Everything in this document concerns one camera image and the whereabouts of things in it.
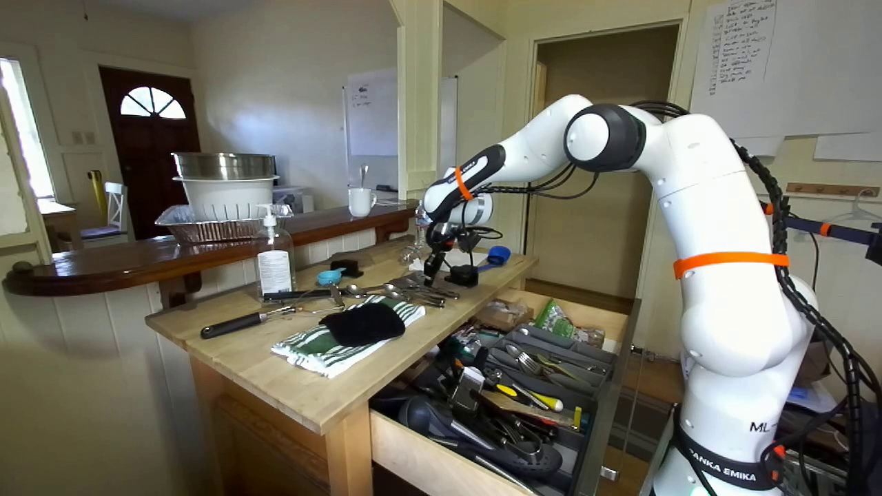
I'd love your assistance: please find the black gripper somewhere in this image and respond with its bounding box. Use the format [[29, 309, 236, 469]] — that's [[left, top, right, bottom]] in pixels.
[[421, 207, 480, 287]]

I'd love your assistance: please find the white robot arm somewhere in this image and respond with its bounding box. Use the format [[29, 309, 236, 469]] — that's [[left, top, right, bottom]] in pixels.
[[421, 94, 811, 496]]

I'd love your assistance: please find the open wooden kitchen drawer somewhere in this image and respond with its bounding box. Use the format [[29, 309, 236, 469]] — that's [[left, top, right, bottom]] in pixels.
[[372, 289, 634, 496]]

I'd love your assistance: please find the black cloth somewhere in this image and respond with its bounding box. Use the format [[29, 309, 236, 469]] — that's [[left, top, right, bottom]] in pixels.
[[321, 302, 406, 348]]

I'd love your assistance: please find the white mug on counter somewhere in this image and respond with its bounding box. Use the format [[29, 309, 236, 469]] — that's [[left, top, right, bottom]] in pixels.
[[348, 188, 378, 218]]

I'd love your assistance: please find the small blue round object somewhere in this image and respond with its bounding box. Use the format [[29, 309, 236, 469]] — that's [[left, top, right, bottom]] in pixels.
[[315, 269, 342, 287]]

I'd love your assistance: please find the green and white towel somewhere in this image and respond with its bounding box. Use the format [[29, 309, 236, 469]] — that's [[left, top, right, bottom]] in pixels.
[[269, 297, 423, 377]]

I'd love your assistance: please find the hand sanitizer pump bottle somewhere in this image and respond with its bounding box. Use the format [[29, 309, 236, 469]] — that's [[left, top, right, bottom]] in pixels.
[[257, 211, 294, 296]]

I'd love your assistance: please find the grey cutlery tray organizer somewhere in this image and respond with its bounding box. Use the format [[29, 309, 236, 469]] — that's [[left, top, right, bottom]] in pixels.
[[487, 326, 616, 402]]

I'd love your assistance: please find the dark front door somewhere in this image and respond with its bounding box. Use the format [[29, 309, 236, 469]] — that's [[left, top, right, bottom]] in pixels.
[[98, 67, 200, 240]]

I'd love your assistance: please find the dark wooden bar counter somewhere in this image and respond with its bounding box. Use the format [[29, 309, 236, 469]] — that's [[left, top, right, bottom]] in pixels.
[[2, 202, 417, 297]]

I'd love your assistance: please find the blue handled scoop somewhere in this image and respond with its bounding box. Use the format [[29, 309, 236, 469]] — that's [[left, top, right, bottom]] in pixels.
[[445, 245, 509, 287]]

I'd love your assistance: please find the yellow handled tool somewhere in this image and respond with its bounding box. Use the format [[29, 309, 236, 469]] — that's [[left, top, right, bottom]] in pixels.
[[487, 382, 563, 411]]

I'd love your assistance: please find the black handled knife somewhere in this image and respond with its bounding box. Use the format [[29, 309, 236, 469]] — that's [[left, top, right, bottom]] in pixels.
[[197, 307, 297, 338]]

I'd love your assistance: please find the black cable bundle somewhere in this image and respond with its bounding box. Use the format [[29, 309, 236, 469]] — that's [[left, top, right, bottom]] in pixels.
[[733, 134, 882, 496]]

